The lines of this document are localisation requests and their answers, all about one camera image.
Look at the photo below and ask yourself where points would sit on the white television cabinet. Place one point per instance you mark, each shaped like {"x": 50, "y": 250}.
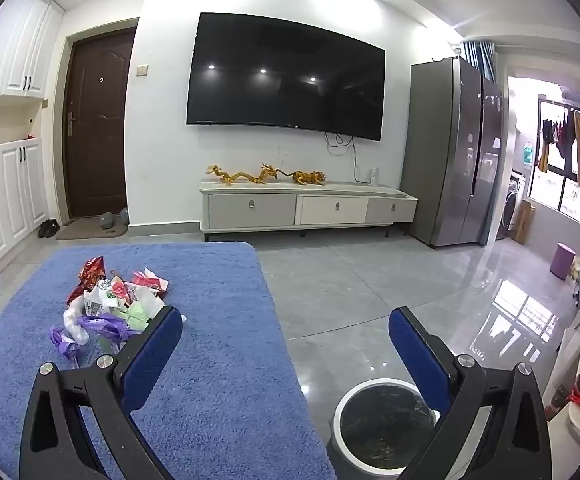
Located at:
{"x": 250, "y": 210}

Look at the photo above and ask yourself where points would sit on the black wall television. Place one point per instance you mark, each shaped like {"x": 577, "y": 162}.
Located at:
{"x": 285, "y": 75}

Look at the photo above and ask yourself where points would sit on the black shoe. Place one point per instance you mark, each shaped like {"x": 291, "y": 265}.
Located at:
{"x": 44, "y": 230}
{"x": 54, "y": 226}

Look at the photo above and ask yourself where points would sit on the brown doormat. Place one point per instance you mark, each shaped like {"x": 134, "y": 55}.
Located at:
{"x": 87, "y": 232}

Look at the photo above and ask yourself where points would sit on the grey double-door refrigerator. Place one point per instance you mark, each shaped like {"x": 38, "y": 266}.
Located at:
{"x": 444, "y": 160}

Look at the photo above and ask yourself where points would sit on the brown cardboard box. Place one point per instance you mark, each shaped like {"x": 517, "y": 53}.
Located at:
{"x": 523, "y": 222}

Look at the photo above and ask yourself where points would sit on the green white sign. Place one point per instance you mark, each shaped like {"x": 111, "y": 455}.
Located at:
{"x": 527, "y": 155}

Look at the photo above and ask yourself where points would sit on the purple plastic bag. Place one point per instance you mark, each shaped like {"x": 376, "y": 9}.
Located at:
{"x": 102, "y": 325}

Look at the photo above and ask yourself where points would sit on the white floor cabinets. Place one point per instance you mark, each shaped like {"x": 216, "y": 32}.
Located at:
{"x": 10, "y": 195}

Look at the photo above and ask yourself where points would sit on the blue fluffy mat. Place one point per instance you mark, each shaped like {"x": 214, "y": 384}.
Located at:
{"x": 220, "y": 310}

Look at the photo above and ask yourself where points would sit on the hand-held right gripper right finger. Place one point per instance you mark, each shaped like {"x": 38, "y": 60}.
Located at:
{"x": 414, "y": 355}

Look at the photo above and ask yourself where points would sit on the blue curtain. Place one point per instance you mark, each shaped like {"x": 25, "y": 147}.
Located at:
{"x": 479, "y": 60}

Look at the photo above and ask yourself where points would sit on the white bin with black liner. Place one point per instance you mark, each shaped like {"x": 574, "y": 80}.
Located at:
{"x": 384, "y": 425}

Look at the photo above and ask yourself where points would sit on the silver washing machine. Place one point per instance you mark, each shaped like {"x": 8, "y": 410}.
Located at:
{"x": 512, "y": 205}

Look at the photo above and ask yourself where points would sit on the beige light switch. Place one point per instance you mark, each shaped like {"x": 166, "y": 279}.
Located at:
{"x": 142, "y": 70}

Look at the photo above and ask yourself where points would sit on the white power strip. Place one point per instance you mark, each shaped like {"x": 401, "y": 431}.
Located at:
{"x": 374, "y": 175}

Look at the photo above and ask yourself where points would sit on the red snack packet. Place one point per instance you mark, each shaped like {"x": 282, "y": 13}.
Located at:
{"x": 90, "y": 272}

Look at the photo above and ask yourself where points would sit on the pink white wrapper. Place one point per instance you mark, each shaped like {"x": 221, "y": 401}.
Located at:
{"x": 150, "y": 282}

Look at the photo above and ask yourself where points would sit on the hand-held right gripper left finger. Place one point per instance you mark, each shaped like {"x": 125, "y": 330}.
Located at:
{"x": 152, "y": 355}

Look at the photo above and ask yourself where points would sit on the small gold beast figurine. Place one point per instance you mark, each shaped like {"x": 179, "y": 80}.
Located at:
{"x": 307, "y": 177}

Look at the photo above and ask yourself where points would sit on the white plastic bag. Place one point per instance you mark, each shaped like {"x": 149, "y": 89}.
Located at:
{"x": 75, "y": 322}

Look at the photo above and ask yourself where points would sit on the white packet with green label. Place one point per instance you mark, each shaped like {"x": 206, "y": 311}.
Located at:
{"x": 105, "y": 297}

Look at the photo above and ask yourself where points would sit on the white wall cabinets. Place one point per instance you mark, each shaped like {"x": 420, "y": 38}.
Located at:
{"x": 15, "y": 45}

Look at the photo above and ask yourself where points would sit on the dark brown entrance door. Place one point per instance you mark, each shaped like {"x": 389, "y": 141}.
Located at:
{"x": 97, "y": 135}

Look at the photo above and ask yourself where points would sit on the purple round stool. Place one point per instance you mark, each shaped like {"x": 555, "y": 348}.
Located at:
{"x": 562, "y": 262}

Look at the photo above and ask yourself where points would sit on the light green wrapper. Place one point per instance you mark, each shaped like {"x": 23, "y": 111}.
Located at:
{"x": 137, "y": 312}

